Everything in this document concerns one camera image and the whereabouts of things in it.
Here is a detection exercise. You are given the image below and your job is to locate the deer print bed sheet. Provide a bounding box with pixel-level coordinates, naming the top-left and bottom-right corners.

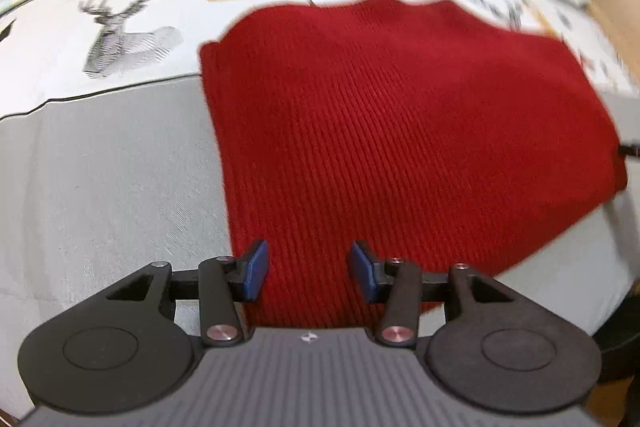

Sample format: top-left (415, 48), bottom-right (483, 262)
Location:
top-left (0, 0), bottom-right (640, 423)

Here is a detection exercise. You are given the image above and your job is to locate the dark object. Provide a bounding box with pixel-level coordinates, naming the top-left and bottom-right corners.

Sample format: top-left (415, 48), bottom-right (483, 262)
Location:
top-left (592, 279), bottom-right (640, 427)

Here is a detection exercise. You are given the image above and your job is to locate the red knit sweater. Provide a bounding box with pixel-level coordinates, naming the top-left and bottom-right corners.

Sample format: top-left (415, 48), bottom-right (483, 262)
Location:
top-left (199, 0), bottom-right (629, 329)

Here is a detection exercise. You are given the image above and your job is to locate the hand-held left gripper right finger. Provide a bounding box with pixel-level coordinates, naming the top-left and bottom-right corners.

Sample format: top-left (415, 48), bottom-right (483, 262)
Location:
top-left (348, 240), bottom-right (512, 348)

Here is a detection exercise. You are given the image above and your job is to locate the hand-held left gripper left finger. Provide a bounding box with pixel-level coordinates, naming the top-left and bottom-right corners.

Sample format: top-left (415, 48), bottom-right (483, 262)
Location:
top-left (106, 239), bottom-right (270, 348)

